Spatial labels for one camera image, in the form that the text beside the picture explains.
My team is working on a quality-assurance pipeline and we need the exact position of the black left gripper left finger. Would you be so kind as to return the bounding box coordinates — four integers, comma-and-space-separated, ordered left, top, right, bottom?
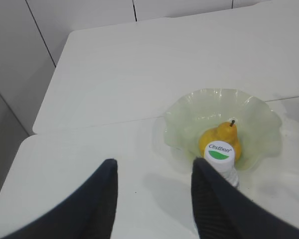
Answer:
6, 159, 118, 239

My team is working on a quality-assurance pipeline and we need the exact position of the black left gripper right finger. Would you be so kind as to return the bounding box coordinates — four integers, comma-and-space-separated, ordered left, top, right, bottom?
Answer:
191, 158, 299, 239

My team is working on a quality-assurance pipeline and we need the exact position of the yellow pear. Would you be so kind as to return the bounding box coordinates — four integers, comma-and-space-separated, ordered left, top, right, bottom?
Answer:
198, 120, 242, 163

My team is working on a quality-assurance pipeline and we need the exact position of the green wavy glass plate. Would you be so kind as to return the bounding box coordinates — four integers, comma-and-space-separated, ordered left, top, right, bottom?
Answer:
164, 89, 282, 170

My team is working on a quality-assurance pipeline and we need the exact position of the clear water bottle green label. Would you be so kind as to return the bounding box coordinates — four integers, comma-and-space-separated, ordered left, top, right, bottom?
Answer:
194, 141, 241, 230

